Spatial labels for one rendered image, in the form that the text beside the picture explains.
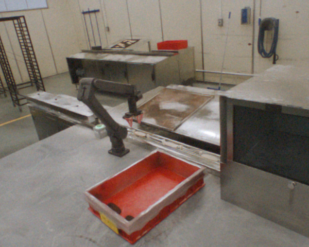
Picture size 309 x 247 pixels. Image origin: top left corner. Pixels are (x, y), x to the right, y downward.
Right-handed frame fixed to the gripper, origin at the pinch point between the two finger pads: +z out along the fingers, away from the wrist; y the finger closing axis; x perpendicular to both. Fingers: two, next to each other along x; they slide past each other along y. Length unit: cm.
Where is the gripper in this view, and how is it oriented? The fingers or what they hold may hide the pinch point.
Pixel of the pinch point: (135, 124)
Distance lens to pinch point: 183.3
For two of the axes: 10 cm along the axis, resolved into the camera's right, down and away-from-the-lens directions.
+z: 1.1, 9.2, 3.8
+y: -7.0, 3.4, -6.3
